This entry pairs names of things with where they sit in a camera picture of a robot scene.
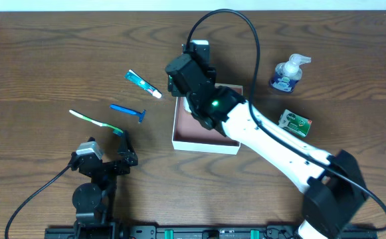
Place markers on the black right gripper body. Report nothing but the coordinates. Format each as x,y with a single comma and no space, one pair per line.
171,85

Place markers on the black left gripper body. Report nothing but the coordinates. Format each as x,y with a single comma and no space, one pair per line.
111,165

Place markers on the clear sanitizer pump bottle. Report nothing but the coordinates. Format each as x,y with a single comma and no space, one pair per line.
288,74

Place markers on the green Dettol soap box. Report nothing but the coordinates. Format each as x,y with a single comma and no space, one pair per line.
294,123

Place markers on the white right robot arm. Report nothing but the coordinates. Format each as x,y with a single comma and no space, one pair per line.
332,185

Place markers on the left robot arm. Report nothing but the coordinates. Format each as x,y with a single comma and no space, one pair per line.
94,201

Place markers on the green white toothbrush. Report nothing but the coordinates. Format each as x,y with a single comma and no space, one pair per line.
95,122

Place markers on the blue disposable razor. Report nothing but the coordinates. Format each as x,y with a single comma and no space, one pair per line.
122,109

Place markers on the green toothpaste tube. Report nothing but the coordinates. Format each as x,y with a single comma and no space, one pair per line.
143,84

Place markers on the white box with maroon interior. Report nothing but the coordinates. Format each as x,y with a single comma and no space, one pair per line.
189,135

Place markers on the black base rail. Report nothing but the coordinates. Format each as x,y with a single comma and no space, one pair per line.
179,232

